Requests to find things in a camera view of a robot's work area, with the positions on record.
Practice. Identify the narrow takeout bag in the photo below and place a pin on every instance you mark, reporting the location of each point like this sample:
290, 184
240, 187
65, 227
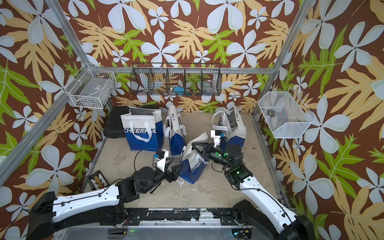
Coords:
175, 131

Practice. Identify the white mesh bin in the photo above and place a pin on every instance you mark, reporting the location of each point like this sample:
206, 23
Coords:
287, 116

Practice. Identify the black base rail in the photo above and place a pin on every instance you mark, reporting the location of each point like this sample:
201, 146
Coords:
214, 216

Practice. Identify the black plastic tool case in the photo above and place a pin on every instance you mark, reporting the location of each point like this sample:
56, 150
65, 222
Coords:
114, 127

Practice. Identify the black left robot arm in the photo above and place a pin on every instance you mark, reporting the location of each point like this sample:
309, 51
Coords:
51, 214

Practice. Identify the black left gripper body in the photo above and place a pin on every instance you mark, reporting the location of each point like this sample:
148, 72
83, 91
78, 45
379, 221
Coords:
169, 176

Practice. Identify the white wire basket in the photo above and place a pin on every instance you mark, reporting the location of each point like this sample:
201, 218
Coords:
91, 87

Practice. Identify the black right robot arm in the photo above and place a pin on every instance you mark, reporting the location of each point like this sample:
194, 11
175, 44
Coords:
262, 210

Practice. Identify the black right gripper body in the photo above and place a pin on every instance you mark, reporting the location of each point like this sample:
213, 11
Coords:
208, 156

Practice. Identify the black wire basket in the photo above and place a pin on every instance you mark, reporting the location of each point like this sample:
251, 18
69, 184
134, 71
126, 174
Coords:
164, 79

